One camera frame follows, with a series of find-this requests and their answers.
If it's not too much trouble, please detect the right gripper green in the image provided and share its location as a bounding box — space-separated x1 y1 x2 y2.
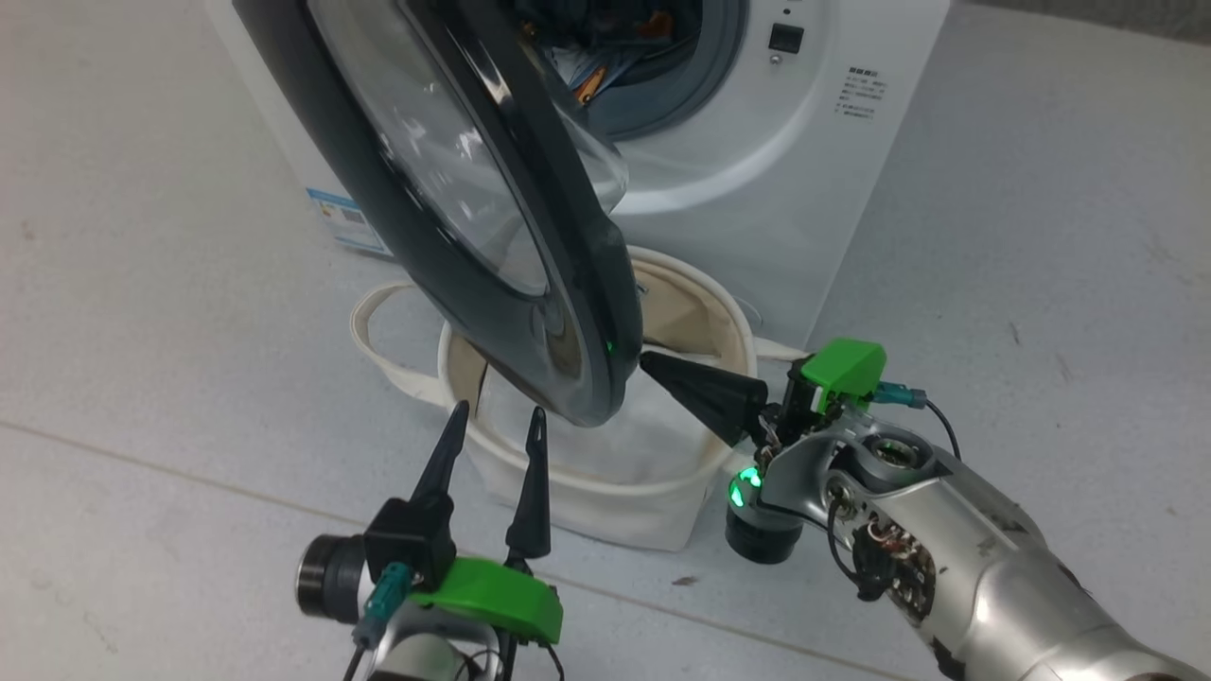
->
641 339 887 447

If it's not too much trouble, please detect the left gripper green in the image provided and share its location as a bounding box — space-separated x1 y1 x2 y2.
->
412 400 564 646

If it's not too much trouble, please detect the black round glass washer door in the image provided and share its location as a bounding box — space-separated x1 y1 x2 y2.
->
232 0 646 428

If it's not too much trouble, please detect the cream canvas laundry basket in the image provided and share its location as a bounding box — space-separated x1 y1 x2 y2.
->
350 246 813 552

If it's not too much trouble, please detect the white front-load washing machine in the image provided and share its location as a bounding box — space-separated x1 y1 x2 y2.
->
203 0 952 351

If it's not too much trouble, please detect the blue energy label sticker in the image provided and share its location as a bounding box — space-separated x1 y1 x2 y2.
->
306 187 394 258

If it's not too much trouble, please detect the left teal cable connector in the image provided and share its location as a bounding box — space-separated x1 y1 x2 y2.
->
353 562 417 650

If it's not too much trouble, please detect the teal cable connector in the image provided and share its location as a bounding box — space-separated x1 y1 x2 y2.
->
353 562 417 650
870 380 930 410

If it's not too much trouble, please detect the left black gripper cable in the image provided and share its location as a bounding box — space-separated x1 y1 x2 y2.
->
341 632 567 681

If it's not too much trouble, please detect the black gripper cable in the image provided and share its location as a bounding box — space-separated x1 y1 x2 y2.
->
922 397 963 464
341 632 567 681

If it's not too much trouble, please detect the right teal cable connector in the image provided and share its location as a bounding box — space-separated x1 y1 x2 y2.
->
870 380 930 410

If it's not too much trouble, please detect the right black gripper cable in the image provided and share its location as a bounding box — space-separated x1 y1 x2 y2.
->
922 397 963 464

